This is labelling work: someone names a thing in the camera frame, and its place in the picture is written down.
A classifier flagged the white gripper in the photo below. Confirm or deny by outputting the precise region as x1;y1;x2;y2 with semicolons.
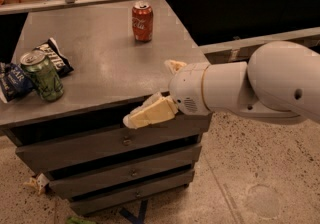
123;60;211;129

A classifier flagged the green soda can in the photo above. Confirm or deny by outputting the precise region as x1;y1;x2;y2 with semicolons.
20;50;64;102

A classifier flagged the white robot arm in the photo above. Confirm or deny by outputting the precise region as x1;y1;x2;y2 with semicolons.
123;41;320;129

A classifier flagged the red coke can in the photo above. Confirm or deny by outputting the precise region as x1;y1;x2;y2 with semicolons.
132;1;153;42

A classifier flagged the grey drawer cabinet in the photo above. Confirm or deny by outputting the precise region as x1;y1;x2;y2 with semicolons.
0;0;205;204

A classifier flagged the top grey drawer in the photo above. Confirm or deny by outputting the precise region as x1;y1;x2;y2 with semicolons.
16;114;211;173

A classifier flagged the grey drawer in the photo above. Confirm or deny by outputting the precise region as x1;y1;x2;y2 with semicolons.
16;114;211;173
70;169;194;215
50;143;201;199

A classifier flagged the bottom grey drawer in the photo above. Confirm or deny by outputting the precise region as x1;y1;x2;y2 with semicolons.
70;169;194;215

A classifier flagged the middle grey drawer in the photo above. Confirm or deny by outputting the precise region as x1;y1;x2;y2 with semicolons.
50;143;201;199

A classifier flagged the blue chip bag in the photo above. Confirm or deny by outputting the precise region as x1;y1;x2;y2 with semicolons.
0;37;75;104

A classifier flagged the crumpled paper scrap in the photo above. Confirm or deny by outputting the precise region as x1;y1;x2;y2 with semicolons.
24;173;49;195

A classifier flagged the green floor object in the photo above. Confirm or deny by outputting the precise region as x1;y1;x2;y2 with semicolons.
65;216;97;224

